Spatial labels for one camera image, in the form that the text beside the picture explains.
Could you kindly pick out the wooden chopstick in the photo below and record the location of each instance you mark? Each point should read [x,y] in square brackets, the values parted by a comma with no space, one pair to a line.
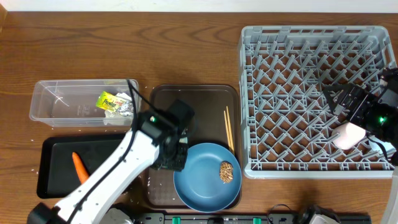
[227,132]
[230,129]

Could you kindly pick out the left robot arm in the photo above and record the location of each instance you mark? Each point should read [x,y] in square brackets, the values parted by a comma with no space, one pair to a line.
[156,139]

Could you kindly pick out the black tray bin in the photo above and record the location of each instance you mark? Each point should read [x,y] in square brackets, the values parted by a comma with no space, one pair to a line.
[57,175]

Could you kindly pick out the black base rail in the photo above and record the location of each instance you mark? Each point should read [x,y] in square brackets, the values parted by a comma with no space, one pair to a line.
[160,218]

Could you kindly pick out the wooden chopstick right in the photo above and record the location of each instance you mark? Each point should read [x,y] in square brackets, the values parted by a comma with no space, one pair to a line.
[230,129]

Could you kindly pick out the pink cup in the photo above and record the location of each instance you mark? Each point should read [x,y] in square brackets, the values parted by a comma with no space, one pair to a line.
[349,135]

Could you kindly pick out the clear plastic bin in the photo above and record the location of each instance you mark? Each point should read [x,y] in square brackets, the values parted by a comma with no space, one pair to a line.
[74,103]

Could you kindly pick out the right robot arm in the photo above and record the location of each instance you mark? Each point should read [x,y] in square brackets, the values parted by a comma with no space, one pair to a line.
[388,133]

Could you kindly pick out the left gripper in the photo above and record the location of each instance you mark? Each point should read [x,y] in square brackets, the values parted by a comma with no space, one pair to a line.
[179,165]

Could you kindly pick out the grey dishwasher rack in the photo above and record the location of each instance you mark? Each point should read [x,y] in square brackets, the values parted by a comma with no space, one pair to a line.
[286,124]

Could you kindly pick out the brown food clump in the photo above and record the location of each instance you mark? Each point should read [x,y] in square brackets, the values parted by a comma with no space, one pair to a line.
[226,172]

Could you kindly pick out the yellow snack wrapper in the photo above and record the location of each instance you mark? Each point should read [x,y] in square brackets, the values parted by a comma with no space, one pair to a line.
[110,102]

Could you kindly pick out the blue plate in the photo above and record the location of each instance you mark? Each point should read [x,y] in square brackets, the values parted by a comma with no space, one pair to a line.
[199,185]

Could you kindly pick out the white tissue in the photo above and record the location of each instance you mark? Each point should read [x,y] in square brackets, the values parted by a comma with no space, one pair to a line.
[124,96]

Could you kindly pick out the light blue cup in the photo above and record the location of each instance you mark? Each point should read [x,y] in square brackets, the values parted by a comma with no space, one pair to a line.
[377,146]

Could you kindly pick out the brown serving tray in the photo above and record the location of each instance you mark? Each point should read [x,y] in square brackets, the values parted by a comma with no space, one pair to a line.
[208,102]

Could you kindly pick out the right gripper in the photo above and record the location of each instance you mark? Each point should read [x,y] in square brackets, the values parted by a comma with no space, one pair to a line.
[365,99]

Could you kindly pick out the wooden chopstick left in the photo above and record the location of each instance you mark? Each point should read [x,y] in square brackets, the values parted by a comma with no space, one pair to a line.
[227,132]

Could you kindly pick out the orange carrot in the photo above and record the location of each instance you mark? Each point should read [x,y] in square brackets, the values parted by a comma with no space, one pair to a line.
[80,169]

